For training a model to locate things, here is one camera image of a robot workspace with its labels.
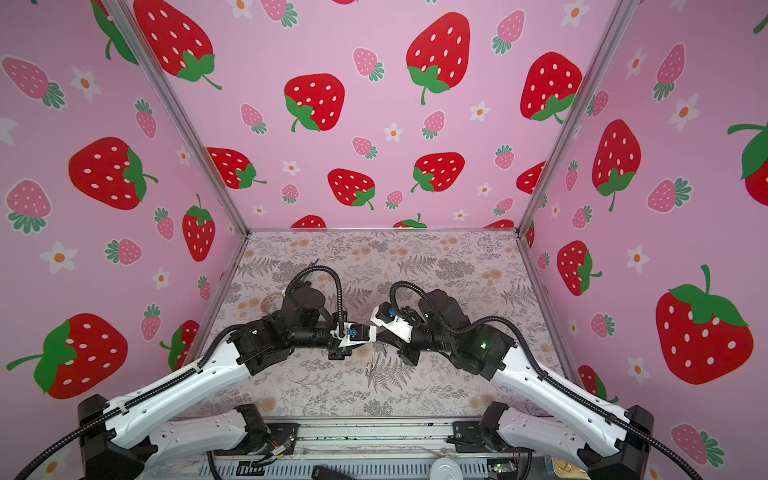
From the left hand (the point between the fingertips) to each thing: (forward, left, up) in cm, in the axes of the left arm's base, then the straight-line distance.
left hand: (374, 330), depth 67 cm
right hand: (-1, -1, 0) cm, 2 cm away
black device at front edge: (-25, +12, -25) cm, 37 cm away
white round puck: (-24, -17, -19) cm, 35 cm away
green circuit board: (-23, -31, -24) cm, 46 cm away
